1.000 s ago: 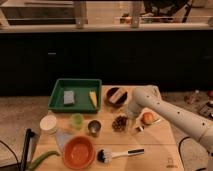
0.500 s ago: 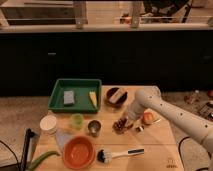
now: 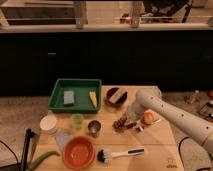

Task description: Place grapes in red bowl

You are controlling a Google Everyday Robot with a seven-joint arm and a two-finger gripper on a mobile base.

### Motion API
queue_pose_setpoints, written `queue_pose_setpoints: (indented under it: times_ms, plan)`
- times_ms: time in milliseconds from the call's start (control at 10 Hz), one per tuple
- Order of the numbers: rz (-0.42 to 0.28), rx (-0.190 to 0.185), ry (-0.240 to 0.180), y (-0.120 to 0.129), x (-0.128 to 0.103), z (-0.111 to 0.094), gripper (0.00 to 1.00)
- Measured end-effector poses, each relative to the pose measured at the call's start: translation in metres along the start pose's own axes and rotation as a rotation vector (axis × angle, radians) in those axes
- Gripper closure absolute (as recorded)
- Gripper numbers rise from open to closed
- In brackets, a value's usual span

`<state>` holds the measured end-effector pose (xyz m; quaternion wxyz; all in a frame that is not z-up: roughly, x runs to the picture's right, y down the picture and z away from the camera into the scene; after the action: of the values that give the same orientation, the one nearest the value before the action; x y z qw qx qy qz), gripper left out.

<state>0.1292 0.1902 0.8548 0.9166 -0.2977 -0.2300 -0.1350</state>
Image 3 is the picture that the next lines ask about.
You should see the dark red grape bunch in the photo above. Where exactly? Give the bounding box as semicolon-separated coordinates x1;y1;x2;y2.
113;118;136;132

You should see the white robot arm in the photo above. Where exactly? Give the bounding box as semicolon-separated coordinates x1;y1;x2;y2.
125;86;213;155

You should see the dark brown bowl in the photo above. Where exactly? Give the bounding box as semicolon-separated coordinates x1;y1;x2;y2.
105;87;127;108

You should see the tan block in bowl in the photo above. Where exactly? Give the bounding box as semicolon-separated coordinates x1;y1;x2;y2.
109;88;126;103

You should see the orange red bowl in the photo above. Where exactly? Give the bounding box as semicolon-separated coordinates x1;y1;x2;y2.
62;136;95;170

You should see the small dark object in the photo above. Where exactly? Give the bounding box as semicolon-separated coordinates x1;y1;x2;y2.
135;125;144;132

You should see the red yellow apple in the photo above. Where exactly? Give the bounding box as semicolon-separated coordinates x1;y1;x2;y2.
141;112;154;125

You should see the small metal cup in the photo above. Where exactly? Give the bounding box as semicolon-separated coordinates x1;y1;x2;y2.
88;120;101;137

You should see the yellow corn cob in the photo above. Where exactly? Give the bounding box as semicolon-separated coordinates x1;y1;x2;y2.
89;91;97;108

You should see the green plastic cup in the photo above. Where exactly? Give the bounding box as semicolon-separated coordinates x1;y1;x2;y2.
71;114;84;130

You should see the green plastic tray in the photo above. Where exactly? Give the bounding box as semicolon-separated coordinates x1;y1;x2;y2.
48;78;102;114

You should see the grey sponge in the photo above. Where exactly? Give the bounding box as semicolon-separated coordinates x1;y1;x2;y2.
63;90;75;105

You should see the white round lid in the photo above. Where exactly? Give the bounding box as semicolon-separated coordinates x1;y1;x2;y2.
40;115;57;134

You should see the green cucumber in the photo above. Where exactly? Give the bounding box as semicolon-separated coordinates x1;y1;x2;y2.
28;151;60;171

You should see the white handled dish brush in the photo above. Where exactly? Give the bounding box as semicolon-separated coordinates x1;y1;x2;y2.
97;149;144;163

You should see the black cable right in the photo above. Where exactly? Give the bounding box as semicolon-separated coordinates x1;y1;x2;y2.
178;136;213;171

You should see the black cable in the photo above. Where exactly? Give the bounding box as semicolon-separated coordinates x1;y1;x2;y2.
178;136;213;171
0;139;21;171

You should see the black stand post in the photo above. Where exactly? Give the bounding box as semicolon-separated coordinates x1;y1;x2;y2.
20;129;35;171

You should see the black cable left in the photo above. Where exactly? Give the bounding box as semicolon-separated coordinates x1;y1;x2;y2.
0;139;21;171

